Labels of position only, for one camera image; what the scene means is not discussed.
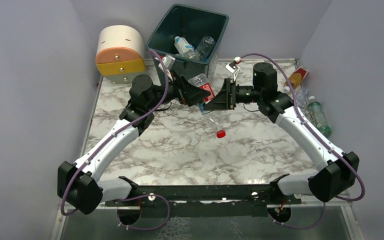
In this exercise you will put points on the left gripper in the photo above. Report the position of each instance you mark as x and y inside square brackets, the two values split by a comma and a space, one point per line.
[183, 91]

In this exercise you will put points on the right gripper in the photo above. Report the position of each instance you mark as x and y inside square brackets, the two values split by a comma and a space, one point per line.
[228, 94]

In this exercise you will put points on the red cap bottle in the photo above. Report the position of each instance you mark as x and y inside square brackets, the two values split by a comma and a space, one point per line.
[213, 118]

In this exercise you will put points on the clear bottle light blue label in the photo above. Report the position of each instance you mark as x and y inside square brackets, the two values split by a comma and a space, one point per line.
[184, 48]

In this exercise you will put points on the plain clear bottle white cap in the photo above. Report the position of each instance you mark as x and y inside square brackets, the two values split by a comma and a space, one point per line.
[205, 47]

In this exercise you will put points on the amber tea bottle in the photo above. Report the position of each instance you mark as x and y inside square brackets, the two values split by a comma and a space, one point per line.
[295, 79]

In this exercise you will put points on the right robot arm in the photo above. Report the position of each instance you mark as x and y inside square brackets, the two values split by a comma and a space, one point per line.
[335, 169]

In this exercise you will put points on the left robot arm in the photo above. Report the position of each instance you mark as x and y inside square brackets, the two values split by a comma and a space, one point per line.
[79, 184]

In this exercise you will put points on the dark green plastic bin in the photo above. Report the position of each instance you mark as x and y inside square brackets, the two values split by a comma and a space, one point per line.
[192, 36]

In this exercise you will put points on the cream orange drawer box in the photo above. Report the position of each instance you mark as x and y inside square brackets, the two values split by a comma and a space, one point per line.
[120, 55]

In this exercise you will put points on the green tea bottle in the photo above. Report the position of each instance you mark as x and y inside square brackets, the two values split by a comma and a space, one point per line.
[318, 116]

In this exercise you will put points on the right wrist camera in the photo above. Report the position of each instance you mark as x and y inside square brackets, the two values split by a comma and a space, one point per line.
[233, 67]

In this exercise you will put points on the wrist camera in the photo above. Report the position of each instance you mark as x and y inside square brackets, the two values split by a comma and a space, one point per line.
[168, 61]
[233, 67]

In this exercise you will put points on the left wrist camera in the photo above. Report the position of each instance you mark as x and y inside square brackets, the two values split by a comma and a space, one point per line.
[168, 61]

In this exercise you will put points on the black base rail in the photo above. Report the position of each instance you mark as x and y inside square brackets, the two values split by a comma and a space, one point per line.
[194, 201]

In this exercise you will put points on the aluminium frame rail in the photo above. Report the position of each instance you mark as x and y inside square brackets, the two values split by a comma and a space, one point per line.
[309, 221]

